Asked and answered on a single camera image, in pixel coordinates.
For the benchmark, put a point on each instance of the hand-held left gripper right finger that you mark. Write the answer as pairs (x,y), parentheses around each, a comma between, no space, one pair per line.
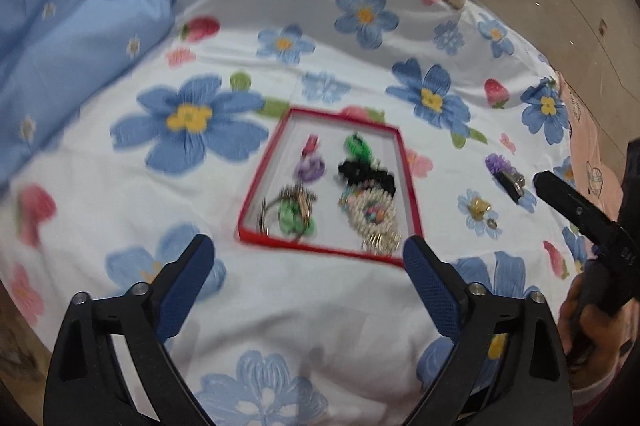
(430,286)

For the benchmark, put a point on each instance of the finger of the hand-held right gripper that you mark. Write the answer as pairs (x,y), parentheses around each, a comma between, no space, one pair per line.
(570,206)

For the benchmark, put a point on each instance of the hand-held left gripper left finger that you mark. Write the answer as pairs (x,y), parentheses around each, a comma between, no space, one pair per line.
(185,286)

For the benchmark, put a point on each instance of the purple flower hair clip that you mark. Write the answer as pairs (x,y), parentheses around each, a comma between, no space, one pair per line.
(497,165)

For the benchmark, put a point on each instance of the black scrunchie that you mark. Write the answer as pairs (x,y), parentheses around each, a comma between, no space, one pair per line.
(360,171)

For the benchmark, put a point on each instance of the red shallow box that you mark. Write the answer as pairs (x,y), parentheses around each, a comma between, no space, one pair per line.
(285,156)

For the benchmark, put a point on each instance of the person's right forearm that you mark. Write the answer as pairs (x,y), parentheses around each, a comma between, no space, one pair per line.
(605,388)

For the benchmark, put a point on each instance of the person's right hand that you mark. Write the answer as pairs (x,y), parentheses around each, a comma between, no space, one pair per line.
(602,341)

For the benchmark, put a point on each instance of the pink printed mat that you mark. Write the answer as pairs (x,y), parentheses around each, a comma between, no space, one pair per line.
(585,146)

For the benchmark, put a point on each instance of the gold charm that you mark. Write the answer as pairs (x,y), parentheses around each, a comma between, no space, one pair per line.
(479,207)

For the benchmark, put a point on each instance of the pink hair clip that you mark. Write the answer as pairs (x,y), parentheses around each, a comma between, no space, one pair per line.
(311,145)

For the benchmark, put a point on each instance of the floral bedsheet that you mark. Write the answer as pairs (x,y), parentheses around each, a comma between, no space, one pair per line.
(350,56)

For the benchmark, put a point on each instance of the blue pillow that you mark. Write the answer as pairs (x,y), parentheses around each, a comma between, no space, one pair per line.
(75,31)

